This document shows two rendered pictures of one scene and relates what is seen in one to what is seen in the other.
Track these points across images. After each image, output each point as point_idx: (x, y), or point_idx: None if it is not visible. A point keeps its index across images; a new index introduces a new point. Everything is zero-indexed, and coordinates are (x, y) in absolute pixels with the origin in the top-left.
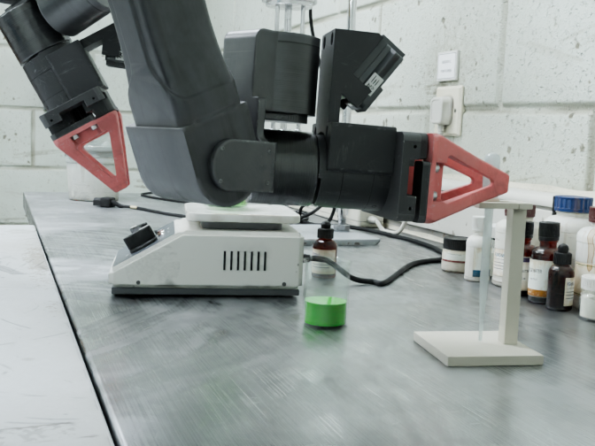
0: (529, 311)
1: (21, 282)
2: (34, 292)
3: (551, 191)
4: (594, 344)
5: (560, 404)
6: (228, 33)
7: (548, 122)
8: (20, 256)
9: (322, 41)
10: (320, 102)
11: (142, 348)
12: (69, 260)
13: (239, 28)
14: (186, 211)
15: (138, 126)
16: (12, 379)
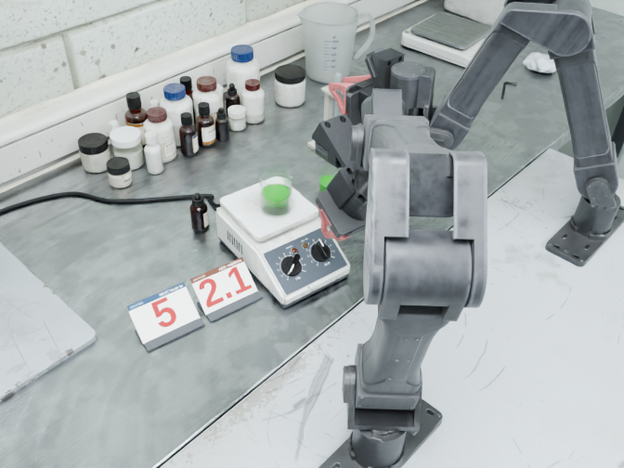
0: (237, 145)
1: (353, 335)
2: (370, 311)
3: (48, 105)
4: (292, 125)
5: None
6: (431, 77)
7: (20, 59)
8: (258, 412)
9: (386, 63)
10: (389, 87)
11: (422, 220)
12: (251, 370)
13: None
14: (306, 217)
15: (470, 125)
16: (488, 229)
